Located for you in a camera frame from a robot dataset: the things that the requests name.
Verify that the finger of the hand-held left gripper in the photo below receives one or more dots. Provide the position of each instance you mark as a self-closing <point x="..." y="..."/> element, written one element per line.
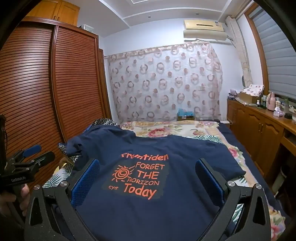
<point x="32" y="149"/>
<point x="44" y="157"/>

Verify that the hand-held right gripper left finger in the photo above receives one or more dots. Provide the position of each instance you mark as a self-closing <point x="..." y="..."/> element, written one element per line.
<point x="85" y="183"/>

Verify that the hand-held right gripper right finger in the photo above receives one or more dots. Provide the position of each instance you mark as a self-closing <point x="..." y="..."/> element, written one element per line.
<point x="211" y="183"/>

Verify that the navy printed T-shirt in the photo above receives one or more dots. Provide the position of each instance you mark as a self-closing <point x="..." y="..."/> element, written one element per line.
<point x="150" y="148"/>

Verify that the person's left hand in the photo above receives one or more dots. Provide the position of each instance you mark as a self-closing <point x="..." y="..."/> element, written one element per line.
<point x="24" y="197"/>

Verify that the navy bed sheet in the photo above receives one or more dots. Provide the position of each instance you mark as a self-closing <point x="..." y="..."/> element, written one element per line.
<point x="245" y="148"/>

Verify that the wooden sideboard cabinet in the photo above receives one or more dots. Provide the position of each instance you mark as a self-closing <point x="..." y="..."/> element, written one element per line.
<point x="254" y="129"/>

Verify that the blue plastic bag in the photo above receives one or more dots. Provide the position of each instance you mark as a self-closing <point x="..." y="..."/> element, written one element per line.
<point x="185" y="112"/>

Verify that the brown louvered wardrobe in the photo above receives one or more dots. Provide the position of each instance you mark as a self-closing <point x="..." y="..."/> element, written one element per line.
<point x="76" y="81"/>

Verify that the purple box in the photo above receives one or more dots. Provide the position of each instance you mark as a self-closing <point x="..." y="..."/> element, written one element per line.
<point x="232" y="93"/>

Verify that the open cardboard box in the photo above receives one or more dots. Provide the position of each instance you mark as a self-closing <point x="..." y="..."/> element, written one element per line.
<point x="248" y="98"/>

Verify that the pink tissue box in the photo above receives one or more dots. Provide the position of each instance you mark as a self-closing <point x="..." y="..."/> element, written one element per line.
<point x="278" y="112"/>

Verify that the pink thermos bottle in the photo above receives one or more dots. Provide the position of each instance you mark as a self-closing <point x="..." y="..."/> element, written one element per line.
<point x="270" y="103"/>

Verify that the small black box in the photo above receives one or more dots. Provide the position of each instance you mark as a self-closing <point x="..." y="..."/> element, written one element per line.
<point x="288" y="116"/>

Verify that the white floral cloth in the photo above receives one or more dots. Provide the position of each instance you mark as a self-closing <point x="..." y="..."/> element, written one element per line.
<point x="254" y="88"/>

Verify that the green bottle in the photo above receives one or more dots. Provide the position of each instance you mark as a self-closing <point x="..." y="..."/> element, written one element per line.
<point x="286" y="105"/>

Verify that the circle-patterned sheer curtain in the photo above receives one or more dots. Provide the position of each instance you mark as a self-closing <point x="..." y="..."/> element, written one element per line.
<point x="161" y="81"/>

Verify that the white storage box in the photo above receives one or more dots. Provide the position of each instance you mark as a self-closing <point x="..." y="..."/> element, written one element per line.
<point x="88" y="27"/>

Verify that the tied beige window curtain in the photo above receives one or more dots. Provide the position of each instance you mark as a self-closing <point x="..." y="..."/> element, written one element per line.
<point x="240" y="51"/>

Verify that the wooden overhead cabinet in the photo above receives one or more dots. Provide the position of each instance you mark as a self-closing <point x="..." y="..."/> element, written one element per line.
<point x="57" y="11"/>

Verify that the beige wall air conditioner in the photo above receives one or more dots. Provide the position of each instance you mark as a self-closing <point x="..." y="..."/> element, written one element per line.
<point x="203" y="29"/>

